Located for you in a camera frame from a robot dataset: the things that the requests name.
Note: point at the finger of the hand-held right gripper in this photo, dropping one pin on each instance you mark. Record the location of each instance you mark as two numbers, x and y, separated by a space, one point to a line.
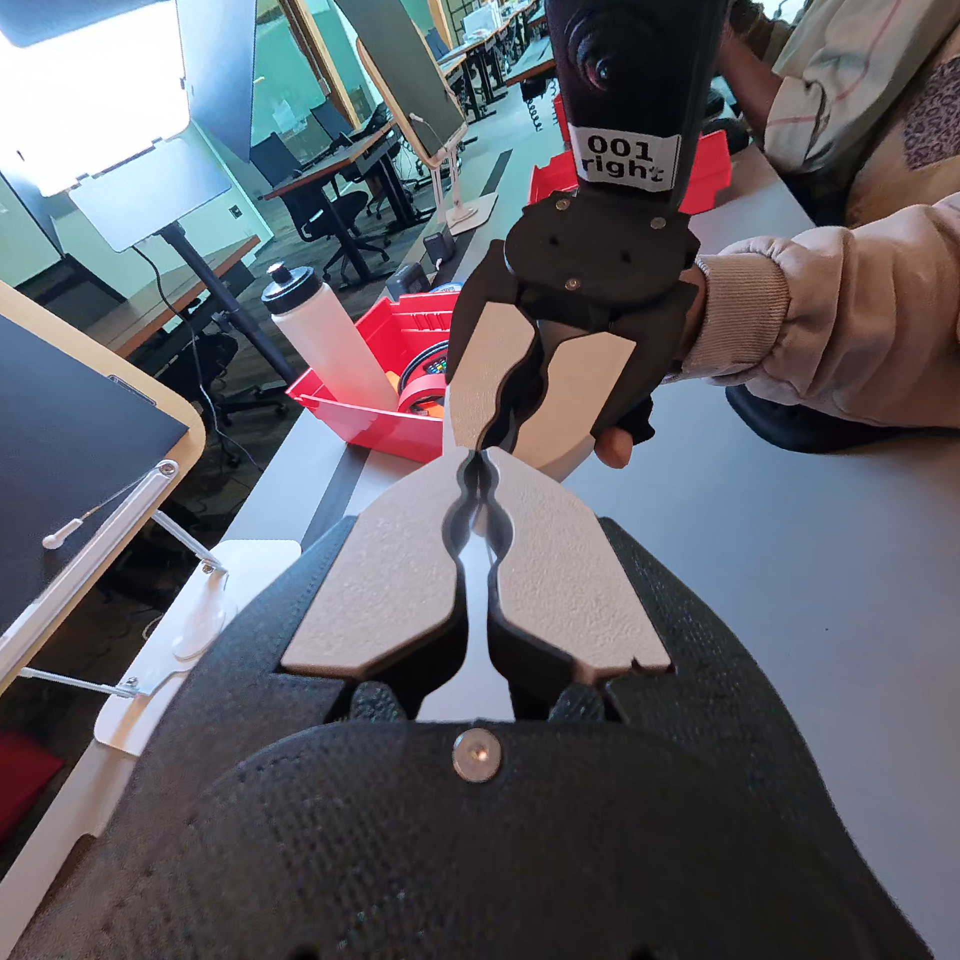
484 360
581 382

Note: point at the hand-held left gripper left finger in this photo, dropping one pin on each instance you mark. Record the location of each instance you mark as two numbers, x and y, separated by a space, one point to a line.
382 592

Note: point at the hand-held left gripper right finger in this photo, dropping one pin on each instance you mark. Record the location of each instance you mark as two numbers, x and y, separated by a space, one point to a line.
577 592

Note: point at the black calculator coloured keys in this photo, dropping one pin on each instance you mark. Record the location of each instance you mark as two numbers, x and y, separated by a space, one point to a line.
437 367

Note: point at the red tape roll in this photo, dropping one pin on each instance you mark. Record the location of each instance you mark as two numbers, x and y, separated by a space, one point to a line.
420 386

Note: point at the orange plastic tool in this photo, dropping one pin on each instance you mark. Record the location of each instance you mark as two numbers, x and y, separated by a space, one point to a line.
429 409

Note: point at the small black box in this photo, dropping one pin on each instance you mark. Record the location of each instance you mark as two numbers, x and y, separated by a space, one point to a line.
409 281
439 244

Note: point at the white board stand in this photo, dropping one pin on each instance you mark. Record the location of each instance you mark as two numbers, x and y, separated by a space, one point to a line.
240 559
472 214

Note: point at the white bottle black cap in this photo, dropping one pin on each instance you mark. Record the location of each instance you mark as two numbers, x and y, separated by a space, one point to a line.
330 337

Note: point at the black office chair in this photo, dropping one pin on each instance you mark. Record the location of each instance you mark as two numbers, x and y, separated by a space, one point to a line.
217 375
330 210

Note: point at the dark rounded pad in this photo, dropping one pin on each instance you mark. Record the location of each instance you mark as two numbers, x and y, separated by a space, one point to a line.
810 431

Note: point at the wooden top desk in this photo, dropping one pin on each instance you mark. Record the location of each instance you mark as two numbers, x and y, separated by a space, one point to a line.
337 161
172 292

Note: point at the black light stand pole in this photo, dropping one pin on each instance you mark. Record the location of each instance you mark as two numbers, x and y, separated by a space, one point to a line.
225 300

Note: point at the red fabric bag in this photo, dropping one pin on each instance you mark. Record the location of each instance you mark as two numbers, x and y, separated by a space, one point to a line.
26 780

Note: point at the studio light panel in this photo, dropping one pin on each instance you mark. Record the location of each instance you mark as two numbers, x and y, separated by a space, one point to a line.
90 97

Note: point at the black board wooden frame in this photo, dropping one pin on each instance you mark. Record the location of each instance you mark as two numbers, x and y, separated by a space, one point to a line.
405 75
75 450

